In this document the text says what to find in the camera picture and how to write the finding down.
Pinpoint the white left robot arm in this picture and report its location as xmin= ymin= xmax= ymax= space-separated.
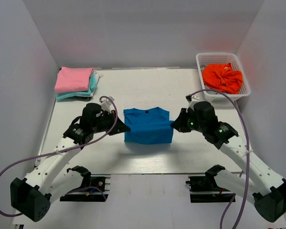
xmin=10 ymin=97 xmax=130 ymax=222

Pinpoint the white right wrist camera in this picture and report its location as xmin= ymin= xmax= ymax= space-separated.
xmin=185 ymin=95 xmax=201 ymax=110

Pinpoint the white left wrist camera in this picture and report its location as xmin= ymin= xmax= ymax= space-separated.
xmin=99 ymin=96 xmax=114 ymax=113

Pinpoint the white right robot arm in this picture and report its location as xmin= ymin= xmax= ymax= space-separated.
xmin=171 ymin=101 xmax=286 ymax=222

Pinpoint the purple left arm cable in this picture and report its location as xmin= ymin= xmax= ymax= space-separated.
xmin=0 ymin=95 xmax=118 ymax=217

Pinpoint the grey t shirt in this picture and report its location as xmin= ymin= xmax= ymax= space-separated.
xmin=204 ymin=84 xmax=228 ymax=95

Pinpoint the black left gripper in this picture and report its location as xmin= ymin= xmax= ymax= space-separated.
xmin=92 ymin=109 xmax=131 ymax=135

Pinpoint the white plastic laundry basket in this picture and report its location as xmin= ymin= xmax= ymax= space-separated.
xmin=196 ymin=52 xmax=251 ymax=102

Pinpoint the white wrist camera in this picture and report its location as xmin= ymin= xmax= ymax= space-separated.
xmin=185 ymin=95 xmax=201 ymax=110
xmin=99 ymin=96 xmax=114 ymax=113

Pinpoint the folded mint t shirt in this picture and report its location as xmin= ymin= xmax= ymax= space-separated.
xmin=56 ymin=70 xmax=99 ymax=101

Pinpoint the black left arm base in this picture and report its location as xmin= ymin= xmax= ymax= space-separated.
xmin=59 ymin=175 xmax=111 ymax=202

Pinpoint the orange t shirt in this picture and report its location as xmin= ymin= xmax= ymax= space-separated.
xmin=202 ymin=63 xmax=243 ymax=94

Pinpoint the blue t shirt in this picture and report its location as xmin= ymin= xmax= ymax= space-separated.
xmin=123 ymin=107 xmax=174 ymax=145

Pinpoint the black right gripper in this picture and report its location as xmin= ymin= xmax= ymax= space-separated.
xmin=172 ymin=108 xmax=206 ymax=133

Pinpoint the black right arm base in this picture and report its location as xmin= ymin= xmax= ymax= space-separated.
xmin=185 ymin=176 xmax=234 ymax=203

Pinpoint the folded pink t shirt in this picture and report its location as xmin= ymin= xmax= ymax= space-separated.
xmin=54 ymin=67 xmax=94 ymax=94

